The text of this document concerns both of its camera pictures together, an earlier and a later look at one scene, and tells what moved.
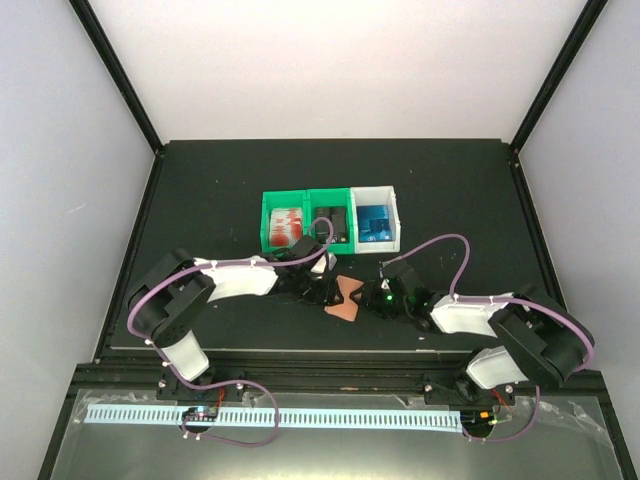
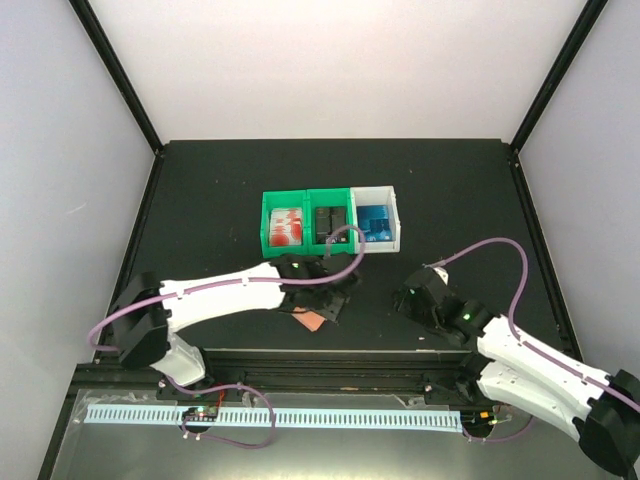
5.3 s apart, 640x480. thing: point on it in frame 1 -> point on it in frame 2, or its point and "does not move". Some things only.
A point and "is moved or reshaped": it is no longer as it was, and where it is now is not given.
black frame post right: (589, 19) does not move
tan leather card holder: (347, 309) is moved or reshaped
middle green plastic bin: (333, 198) does not move
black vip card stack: (339, 219) does not move
